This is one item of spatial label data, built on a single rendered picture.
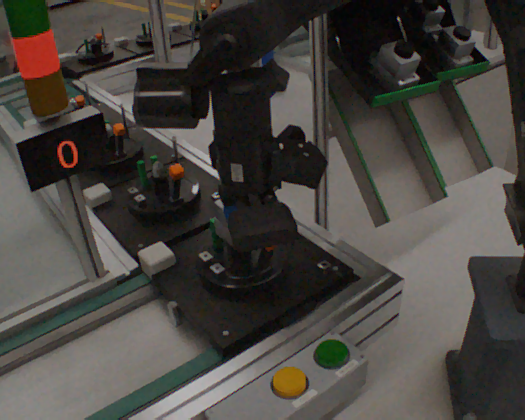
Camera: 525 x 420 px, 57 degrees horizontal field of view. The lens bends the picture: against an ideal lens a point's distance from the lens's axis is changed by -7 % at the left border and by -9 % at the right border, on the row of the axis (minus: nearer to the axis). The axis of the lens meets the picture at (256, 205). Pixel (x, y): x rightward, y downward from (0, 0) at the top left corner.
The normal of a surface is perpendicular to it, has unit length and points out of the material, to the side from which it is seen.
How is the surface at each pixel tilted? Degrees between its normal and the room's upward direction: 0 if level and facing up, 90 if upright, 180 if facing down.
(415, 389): 0
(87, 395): 0
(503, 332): 0
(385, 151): 45
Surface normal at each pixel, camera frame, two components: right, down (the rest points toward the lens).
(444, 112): 0.27, -0.26
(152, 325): -0.07, -0.84
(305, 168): 0.22, 0.55
